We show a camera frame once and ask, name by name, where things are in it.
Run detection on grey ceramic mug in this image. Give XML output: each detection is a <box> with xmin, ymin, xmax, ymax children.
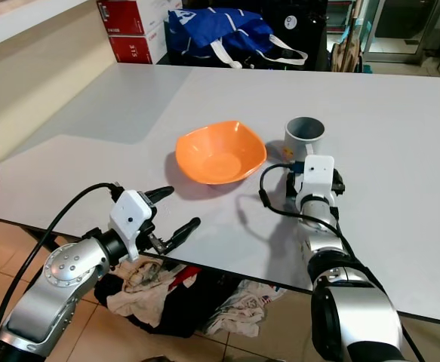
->
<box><xmin>284</xmin><ymin>116</ymin><xmax>326</xmax><ymax>163</ymax></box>

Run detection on orange plastic dish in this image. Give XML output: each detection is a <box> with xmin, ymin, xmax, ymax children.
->
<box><xmin>174</xmin><ymin>121</ymin><xmax>268</xmax><ymax>186</ymax></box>

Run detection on red fabric piece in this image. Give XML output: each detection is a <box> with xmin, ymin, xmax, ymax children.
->
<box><xmin>171</xmin><ymin>265</ymin><xmax>202</xmax><ymax>287</ymax></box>

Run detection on beige crumpled cloth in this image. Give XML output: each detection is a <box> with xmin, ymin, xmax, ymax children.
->
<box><xmin>105</xmin><ymin>256</ymin><xmax>175</xmax><ymax>318</ymax></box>

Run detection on black crumpled garment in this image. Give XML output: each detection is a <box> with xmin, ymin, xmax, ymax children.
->
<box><xmin>99</xmin><ymin>264</ymin><xmax>232</xmax><ymax>336</ymax></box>

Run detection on white printed cloth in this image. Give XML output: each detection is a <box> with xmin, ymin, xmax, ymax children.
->
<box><xmin>201</xmin><ymin>279</ymin><xmax>285</xmax><ymax>339</ymax></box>

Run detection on black bag with round sticker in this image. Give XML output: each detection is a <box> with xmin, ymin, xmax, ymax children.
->
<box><xmin>250</xmin><ymin>0</ymin><xmax>330</xmax><ymax>70</ymax></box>

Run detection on small red cardboard box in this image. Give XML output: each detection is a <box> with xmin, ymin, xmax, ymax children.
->
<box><xmin>108</xmin><ymin>34</ymin><xmax>168</xmax><ymax>65</ymax></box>

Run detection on large red cardboard box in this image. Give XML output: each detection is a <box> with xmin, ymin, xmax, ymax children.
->
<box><xmin>97</xmin><ymin>0</ymin><xmax>171</xmax><ymax>37</ymax></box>

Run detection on metal framed glass door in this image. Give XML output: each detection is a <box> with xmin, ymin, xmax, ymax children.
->
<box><xmin>363</xmin><ymin>0</ymin><xmax>440</xmax><ymax>65</ymax></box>

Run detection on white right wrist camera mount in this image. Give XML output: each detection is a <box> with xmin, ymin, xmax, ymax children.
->
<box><xmin>295</xmin><ymin>155</ymin><xmax>337</xmax><ymax>208</ymax></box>

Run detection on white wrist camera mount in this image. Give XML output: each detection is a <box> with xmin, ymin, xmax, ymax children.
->
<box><xmin>295</xmin><ymin>155</ymin><xmax>337</xmax><ymax>208</ymax></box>
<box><xmin>109</xmin><ymin>190</ymin><xmax>157</xmax><ymax>261</ymax></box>

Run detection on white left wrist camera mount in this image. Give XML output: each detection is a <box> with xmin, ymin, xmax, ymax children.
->
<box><xmin>109</xmin><ymin>190</ymin><xmax>157</xmax><ymax>261</ymax></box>

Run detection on tan wooden handles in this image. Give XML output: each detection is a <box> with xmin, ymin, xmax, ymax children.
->
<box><xmin>329</xmin><ymin>23</ymin><xmax>360</xmax><ymax>72</ymax></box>

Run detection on blue bag with white straps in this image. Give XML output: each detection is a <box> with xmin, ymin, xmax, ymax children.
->
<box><xmin>167</xmin><ymin>8</ymin><xmax>309</xmax><ymax>69</ymax></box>

